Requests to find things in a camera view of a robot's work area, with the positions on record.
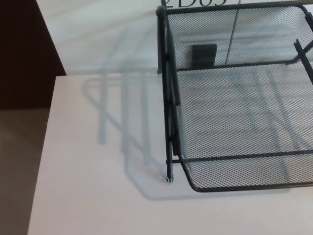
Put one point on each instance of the black mesh file tray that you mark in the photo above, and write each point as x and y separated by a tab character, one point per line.
244	127

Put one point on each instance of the brown wooden cabinet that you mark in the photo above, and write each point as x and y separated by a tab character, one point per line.
24	54

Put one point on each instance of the small black wall box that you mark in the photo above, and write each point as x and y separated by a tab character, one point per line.
203	55

